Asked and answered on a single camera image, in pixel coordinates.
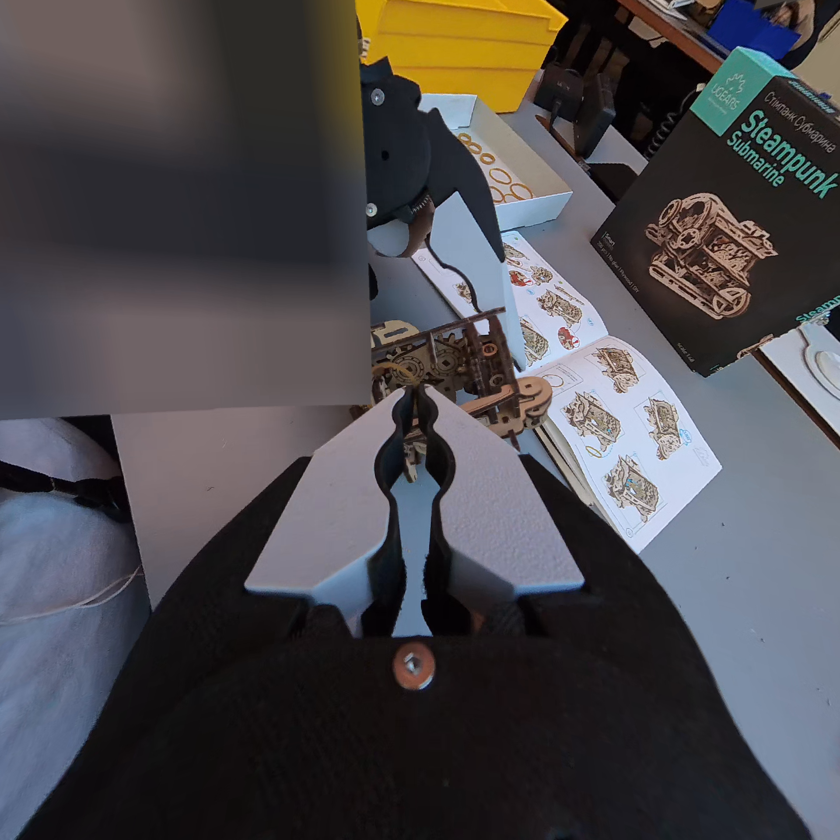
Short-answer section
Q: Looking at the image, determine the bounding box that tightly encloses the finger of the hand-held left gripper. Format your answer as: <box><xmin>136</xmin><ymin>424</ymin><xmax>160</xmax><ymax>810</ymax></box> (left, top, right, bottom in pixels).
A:
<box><xmin>425</xmin><ymin>189</ymin><xmax>527</xmax><ymax>370</ymax></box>
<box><xmin>367</xmin><ymin>222</ymin><xmax>427</xmax><ymax>260</ymax></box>

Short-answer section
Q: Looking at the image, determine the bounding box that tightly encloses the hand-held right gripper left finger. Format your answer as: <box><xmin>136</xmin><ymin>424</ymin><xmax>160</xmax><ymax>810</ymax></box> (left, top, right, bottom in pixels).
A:
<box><xmin>244</xmin><ymin>386</ymin><xmax>416</xmax><ymax>637</ymax></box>

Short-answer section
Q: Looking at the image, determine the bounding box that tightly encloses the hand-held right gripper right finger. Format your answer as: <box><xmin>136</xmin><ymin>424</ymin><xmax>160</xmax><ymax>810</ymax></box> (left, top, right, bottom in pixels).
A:
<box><xmin>416</xmin><ymin>386</ymin><xmax>586</xmax><ymax>636</ymax></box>

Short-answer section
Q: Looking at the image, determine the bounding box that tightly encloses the wooden mechanical model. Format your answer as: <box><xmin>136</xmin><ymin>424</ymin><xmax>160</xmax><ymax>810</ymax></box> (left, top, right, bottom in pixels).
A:
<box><xmin>367</xmin><ymin>308</ymin><xmax>553</xmax><ymax>483</ymax></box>

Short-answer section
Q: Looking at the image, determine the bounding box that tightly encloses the black desk device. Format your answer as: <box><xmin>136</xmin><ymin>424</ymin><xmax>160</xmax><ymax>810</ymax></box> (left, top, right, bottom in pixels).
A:
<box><xmin>533</xmin><ymin>62</ymin><xmax>618</xmax><ymax>158</ymax></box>

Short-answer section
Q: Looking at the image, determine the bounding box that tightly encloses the grey desk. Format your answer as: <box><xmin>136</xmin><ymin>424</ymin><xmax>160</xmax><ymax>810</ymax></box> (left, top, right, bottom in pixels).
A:
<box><xmin>112</xmin><ymin>66</ymin><xmax>840</xmax><ymax>840</ymax></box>

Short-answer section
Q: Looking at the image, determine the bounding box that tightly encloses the group of rubber bands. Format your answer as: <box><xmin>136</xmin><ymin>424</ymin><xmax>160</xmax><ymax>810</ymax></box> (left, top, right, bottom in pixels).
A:
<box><xmin>456</xmin><ymin>131</ymin><xmax>536</xmax><ymax>204</ymax></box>

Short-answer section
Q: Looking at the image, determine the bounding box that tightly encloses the white cardboard tray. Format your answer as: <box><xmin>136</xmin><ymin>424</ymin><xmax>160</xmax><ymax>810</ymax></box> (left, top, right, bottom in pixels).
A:
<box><xmin>420</xmin><ymin>94</ymin><xmax>573</xmax><ymax>228</ymax></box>

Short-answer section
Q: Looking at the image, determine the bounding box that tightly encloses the yellow storage bin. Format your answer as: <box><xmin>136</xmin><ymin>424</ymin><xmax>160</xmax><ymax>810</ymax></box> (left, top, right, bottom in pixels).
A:
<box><xmin>354</xmin><ymin>0</ymin><xmax>568</xmax><ymax>116</ymax></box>

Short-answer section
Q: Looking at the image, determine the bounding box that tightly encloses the white instruction booklet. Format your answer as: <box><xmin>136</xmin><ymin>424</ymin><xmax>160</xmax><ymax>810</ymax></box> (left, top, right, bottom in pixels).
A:
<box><xmin>412</xmin><ymin>230</ymin><xmax>723</xmax><ymax>555</ymax></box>

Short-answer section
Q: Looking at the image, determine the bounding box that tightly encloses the black model kit box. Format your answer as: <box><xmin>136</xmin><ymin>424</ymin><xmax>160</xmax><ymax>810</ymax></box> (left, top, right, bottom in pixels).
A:
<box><xmin>591</xmin><ymin>46</ymin><xmax>840</xmax><ymax>378</ymax></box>

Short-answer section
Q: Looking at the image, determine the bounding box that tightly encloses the wooden background table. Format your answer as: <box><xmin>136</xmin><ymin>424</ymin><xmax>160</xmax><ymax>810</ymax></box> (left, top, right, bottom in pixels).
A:
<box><xmin>617</xmin><ymin>0</ymin><xmax>729</xmax><ymax>74</ymax></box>

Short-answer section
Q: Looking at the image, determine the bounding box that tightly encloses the white garment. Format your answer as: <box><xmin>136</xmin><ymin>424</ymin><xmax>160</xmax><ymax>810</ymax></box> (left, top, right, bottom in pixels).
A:
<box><xmin>0</xmin><ymin>416</ymin><xmax>153</xmax><ymax>840</ymax></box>

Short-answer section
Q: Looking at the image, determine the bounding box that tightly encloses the white rounded panel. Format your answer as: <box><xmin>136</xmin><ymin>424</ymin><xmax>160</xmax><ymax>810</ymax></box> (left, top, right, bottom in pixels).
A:
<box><xmin>738</xmin><ymin>322</ymin><xmax>840</xmax><ymax>454</ymax></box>

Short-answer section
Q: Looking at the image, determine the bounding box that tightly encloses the blue folder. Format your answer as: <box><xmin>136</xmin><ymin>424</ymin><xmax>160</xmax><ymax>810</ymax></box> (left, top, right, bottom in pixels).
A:
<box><xmin>707</xmin><ymin>0</ymin><xmax>815</xmax><ymax>59</ymax></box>

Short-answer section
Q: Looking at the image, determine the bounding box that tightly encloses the black coiled cable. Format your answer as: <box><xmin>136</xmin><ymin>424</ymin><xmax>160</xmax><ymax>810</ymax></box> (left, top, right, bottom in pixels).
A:
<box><xmin>646</xmin><ymin>98</ymin><xmax>686</xmax><ymax>158</ymax></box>

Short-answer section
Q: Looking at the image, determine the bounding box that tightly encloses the black strap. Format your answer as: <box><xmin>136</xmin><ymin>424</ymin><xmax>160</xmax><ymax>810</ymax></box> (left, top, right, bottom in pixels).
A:
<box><xmin>0</xmin><ymin>459</ymin><xmax>132</xmax><ymax>525</ymax></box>

